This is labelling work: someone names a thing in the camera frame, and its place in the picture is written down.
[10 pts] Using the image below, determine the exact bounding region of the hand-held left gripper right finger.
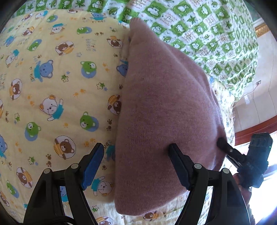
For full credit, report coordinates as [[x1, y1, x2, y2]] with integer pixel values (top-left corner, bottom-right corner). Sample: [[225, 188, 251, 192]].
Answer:
[[168, 143, 248, 225]]

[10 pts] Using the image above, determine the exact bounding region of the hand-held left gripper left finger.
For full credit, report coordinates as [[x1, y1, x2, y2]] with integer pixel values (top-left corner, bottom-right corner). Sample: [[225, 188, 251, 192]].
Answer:
[[23, 142, 105, 225]]

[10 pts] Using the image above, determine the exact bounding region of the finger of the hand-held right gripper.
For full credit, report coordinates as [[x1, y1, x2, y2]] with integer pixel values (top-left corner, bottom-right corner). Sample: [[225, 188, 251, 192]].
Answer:
[[217, 137, 247, 163]]

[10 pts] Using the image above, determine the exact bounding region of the purple knit sweater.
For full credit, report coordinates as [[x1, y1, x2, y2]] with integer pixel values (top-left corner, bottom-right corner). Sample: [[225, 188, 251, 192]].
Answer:
[[114, 18, 228, 217]]

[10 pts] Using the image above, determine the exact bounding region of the red-brown wooden furniture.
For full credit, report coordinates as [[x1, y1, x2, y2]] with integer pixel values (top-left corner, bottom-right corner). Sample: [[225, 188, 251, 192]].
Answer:
[[235, 124, 277, 150]]

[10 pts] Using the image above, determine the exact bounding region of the yellow bear print bedsheet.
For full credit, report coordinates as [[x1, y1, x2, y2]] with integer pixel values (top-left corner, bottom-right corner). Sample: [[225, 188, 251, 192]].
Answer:
[[0, 10, 237, 225]]

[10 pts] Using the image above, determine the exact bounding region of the green checkered quilt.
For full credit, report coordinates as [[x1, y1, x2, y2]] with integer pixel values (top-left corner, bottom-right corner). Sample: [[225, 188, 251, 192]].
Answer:
[[13, 0, 260, 101]]

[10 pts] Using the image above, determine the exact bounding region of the white cable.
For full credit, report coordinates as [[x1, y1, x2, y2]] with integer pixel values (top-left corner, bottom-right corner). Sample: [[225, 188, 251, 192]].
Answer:
[[233, 83, 260, 107]]

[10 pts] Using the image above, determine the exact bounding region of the gold framed wall picture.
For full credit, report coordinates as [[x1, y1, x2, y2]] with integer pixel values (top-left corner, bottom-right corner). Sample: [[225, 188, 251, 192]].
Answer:
[[254, 20, 275, 39]]

